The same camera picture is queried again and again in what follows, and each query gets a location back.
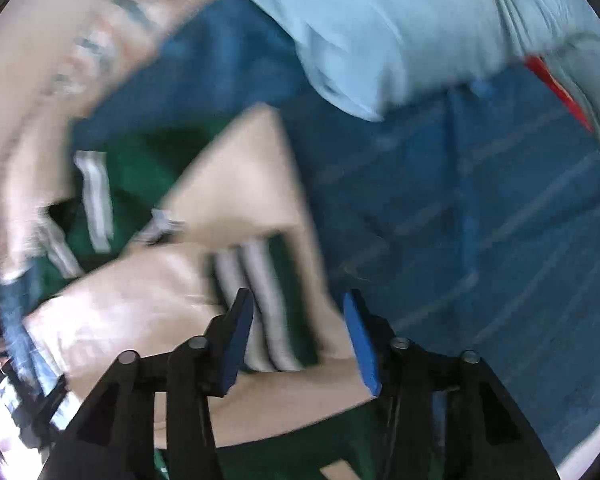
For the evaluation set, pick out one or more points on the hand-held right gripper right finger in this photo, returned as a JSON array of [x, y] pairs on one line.
[[362, 347]]

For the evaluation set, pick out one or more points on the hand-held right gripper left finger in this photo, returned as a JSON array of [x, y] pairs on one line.
[[236, 347]]

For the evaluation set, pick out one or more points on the green and beige striped jacket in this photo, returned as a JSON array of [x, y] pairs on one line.
[[130, 185]]

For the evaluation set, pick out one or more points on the blue striped bed sheet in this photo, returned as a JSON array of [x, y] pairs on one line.
[[430, 210]]

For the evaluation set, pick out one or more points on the light blue cloth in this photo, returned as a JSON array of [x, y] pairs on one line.
[[405, 35]]

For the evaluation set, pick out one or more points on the red item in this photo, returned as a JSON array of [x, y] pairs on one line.
[[555, 90]]

